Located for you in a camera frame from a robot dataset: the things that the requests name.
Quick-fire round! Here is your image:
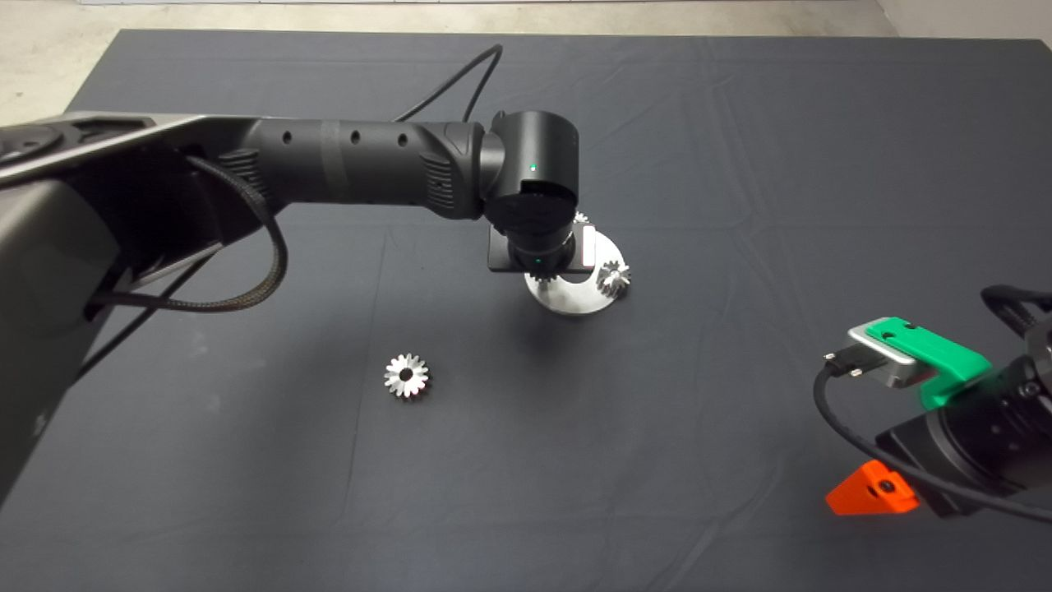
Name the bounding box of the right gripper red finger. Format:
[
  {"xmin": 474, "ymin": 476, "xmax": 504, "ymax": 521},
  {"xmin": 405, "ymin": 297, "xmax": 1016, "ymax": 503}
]
[{"xmin": 826, "ymin": 460, "xmax": 921, "ymax": 516}]

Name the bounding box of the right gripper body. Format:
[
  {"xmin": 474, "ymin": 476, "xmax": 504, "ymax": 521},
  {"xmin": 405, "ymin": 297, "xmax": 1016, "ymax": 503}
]
[{"xmin": 875, "ymin": 407, "xmax": 1024, "ymax": 519}]

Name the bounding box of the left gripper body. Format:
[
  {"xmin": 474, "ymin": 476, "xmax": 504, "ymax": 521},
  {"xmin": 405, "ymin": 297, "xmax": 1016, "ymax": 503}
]
[{"xmin": 487, "ymin": 222, "xmax": 597, "ymax": 275}]

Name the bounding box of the larger steel gear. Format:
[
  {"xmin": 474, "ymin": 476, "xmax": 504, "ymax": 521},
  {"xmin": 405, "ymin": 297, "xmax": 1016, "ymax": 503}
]
[{"xmin": 384, "ymin": 352, "xmax": 431, "ymax": 400}]

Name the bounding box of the round metal plate with hole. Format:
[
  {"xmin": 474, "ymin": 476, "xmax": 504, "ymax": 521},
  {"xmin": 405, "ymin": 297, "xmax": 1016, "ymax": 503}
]
[{"xmin": 524, "ymin": 229, "xmax": 627, "ymax": 317}]

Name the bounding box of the dark grey table cloth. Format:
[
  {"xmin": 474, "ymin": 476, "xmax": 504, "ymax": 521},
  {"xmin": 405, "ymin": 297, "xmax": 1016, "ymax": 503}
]
[{"xmin": 0, "ymin": 27, "xmax": 1052, "ymax": 592}]

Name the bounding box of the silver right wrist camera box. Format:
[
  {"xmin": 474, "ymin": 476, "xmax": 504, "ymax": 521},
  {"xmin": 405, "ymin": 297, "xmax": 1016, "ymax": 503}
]
[{"xmin": 848, "ymin": 319, "xmax": 938, "ymax": 390}]

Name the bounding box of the green right camera mount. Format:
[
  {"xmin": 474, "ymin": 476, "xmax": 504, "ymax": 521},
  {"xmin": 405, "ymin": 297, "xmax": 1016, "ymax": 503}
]
[{"xmin": 870, "ymin": 317, "xmax": 994, "ymax": 412}]

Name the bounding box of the black right camera cable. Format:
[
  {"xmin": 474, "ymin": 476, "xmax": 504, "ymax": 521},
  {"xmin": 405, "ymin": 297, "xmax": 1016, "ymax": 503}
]
[{"xmin": 814, "ymin": 349, "xmax": 1052, "ymax": 525}]

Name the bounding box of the black camera cable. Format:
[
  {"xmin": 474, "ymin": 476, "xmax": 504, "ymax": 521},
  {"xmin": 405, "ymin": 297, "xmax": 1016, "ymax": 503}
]
[
  {"xmin": 814, "ymin": 349, "xmax": 1052, "ymax": 525},
  {"xmin": 393, "ymin": 44, "xmax": 504, "ymax": 124}
]

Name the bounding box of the braided right arm cable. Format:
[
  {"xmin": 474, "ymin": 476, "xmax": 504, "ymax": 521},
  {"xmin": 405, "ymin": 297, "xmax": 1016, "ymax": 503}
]
[{"xmin": 980, "ymin": 284, "xmax": 1052, "ymax": 336}]

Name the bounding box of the braided arm cable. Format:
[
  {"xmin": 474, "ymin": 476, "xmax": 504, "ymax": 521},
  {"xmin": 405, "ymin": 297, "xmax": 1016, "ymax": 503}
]
[
  {"xmin": 86, "ymin": 155, "xmax": 290, "ymax": 314},
  {"xmin": 980, "ymin": 284, "xmax": 1052, "ymax": 336}
]

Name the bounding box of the black left camera cable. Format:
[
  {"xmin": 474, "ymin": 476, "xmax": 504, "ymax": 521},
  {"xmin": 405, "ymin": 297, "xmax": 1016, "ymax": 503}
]
[{"xmin": 393, "ymin": 44, "xmax": 504, "ymax": 124}]

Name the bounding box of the braided left arm cable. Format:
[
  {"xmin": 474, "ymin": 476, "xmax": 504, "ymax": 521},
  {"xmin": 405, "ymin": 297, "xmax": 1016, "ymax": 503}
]
[{"xmin": 86, "ymin": 155, "xmax": 290, "ymax": 314}]

